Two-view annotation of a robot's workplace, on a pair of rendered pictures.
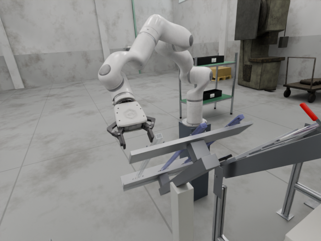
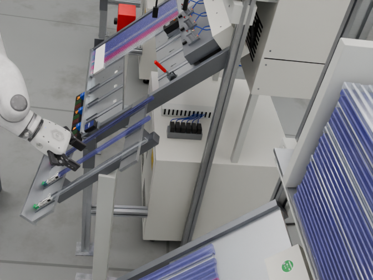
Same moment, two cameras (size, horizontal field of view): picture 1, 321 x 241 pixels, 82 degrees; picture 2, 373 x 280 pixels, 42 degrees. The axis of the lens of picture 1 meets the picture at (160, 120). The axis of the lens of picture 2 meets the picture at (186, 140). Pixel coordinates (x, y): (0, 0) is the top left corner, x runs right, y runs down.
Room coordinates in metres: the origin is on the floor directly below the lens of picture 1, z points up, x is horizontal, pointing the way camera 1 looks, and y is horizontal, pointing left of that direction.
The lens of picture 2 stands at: (-0.06, 1.02, 2.03)
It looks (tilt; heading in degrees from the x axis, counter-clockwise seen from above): 40 degrees down; 285
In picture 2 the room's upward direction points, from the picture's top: 12 degrees clockwise
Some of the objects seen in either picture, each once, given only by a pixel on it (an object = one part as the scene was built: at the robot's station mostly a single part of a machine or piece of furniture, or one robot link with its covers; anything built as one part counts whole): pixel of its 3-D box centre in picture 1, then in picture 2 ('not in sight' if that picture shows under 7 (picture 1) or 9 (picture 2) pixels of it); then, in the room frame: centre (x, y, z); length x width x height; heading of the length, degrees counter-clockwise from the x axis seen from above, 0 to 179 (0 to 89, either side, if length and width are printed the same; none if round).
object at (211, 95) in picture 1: (206, 95); not in sight; (3.25, -0.86, 0.41); 0.57 x 0.17 x 0.11; 118
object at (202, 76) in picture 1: (198, 83); not in sight; (1.32, -0.29, 1.00); 0.19 x 0.12 x 0.24; 56
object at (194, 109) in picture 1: (194, 111); not in sight; (1.33, -0.26, 0.79); 0.19 x 0.19 x 0.18
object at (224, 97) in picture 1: (207, 87); not in sight; (3.25, -0.86, 0.55); 0.91 x 0.46 x 1.10; 118
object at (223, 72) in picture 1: (213, 72); not in sight; (7.23, -2.15, 0.20); 1.17 x 0.85 x 0.41; 25
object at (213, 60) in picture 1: (208, 60); not in sight; (3.25, -0.86, 1.01); 0.57 x 0.17 x 0.11; 118
